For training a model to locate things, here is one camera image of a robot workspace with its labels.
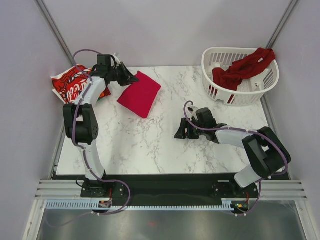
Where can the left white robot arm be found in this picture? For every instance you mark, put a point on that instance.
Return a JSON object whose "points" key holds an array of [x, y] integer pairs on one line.
{"points": [[80, 122]]}

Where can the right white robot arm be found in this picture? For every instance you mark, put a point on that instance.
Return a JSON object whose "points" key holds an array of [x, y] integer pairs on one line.
{"points": [[265, 152]]}

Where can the bright red t-shirt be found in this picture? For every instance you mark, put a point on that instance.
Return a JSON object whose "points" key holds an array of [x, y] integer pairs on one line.
{"points": [[140, 96]]}

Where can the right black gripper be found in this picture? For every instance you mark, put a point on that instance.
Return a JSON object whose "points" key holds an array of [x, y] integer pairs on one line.
{"points": [[180, 133]]}

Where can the red coca-cola print t-shirt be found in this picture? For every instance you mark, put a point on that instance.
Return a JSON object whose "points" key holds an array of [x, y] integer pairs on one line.
{"points": [[69, 84]]}

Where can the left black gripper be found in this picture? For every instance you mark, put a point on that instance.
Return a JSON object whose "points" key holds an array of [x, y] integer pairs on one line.
{"points": [[127, 78]]}

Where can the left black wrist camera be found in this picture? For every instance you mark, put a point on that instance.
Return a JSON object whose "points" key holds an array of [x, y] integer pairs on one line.
{"points": [[104, 60]]}

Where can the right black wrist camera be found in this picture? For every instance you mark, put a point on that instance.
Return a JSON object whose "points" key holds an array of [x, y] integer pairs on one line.
{"points": [[205, 118]]}

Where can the aluminium extrusion rail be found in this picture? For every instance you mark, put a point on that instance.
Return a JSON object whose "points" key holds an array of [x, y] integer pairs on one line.
{"points": [[58, 190]]}

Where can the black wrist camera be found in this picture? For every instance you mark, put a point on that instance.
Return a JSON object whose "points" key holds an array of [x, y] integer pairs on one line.
{"points": [[205, 118], [104, 60]]}

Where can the dark red folded t-shirt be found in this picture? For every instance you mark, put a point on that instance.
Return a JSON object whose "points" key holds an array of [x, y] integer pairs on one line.
{"points": [[106, 92]]}

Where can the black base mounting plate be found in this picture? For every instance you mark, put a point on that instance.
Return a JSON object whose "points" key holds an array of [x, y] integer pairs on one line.
{"points": [[168, 190]]}

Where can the white plastic laundry basket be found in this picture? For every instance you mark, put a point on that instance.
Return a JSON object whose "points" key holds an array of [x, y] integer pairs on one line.
{"points": [[249, 91]]}

